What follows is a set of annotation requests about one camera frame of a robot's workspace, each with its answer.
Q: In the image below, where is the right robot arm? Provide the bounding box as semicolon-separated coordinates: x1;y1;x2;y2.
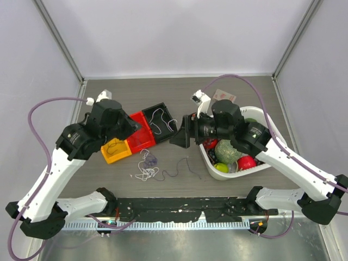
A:
170;100;347;225

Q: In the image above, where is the dark blue grape bunch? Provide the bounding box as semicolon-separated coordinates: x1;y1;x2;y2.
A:
207;149;217;161

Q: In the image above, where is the slotted cable duct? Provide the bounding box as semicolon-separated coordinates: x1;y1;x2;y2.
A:
63;219;250;232

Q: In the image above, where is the black plastic bin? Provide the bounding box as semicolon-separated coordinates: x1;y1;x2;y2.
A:
142;102;177;144

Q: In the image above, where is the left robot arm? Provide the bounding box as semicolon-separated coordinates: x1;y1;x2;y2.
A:
5;98;141;240

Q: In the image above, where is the red plastic bin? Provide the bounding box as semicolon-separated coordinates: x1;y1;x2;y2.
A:
127;111;156;154

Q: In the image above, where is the red apple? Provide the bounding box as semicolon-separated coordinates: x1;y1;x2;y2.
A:
237;156;257;171

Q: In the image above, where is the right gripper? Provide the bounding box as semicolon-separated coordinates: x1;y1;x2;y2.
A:
170;109;233;149

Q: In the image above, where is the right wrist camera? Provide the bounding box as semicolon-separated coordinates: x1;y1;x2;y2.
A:
191;90;211;118

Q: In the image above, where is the green lime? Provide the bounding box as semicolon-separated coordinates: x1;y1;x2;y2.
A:
245;118;257;123

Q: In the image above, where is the yellow plastic bin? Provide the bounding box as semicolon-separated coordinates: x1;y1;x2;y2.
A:
101;138;132;164

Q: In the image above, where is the white plastic basket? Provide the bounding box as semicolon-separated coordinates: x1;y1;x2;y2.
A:
199;106;271;181

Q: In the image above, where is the dark red grape bunch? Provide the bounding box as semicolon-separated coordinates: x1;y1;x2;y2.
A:
203;138;219;150

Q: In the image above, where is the small green apple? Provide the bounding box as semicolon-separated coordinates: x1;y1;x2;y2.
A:
214;163;229;173

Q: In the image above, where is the red white card box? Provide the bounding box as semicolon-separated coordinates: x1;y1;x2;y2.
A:
213;89;237;103

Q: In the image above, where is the black cable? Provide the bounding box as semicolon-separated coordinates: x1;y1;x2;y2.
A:
106;138;125;156

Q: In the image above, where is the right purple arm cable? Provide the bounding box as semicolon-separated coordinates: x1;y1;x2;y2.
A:
202;74;348;240

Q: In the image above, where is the green cantaloupe melon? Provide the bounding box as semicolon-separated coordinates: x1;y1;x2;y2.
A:
214;140;243;164

